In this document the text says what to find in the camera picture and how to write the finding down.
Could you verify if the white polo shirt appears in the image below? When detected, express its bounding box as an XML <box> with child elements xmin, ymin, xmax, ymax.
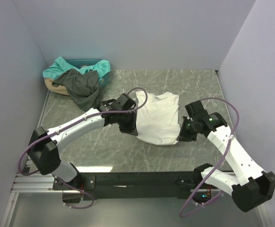
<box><xmin>136</xmin><ymin>91</ymin><xmax>180</xmax><ymax>146</ymax></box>

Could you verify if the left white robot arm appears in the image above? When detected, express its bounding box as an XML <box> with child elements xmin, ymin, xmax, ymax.
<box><xmin>28</xmin><ymin>94</ymin><xmax>138</xmax><ymax>188</ymax></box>

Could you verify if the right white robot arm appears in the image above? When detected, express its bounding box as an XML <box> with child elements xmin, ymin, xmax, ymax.
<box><xmin>177</xmin><ymin>100</ymin><xmax>275</xmax><ymax>212</ymax></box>

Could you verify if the dark grey t shirt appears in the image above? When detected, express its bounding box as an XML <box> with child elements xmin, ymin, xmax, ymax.
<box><xmin>52</xmin><ymin>69</ymin><xmax>101</xmax><ymax>112</ymax></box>

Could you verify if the teal t shirt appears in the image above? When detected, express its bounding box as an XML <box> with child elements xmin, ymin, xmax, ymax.
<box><xmin>43</xmin><ymin>57</ymin><xmax>111</xmax><ymax>82</ymax></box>

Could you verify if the black base beam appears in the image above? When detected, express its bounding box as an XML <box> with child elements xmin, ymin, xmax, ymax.
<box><xmin>52</xmin><ymin>170</ymin><xmax>223</xmax><ymax>204</ymax></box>

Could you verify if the teal plastic basket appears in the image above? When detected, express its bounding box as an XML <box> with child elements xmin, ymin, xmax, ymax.
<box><xmin>66</xmin><ymin>59</ymin><xmax>111</xmax><ymax>87</ymax></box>

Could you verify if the aluminium frame rail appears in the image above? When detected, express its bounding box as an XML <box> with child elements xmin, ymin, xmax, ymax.
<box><xmin>0</xmin><ymin>70</ymin><xmax>273</xmax><ymax>227</ymax></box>

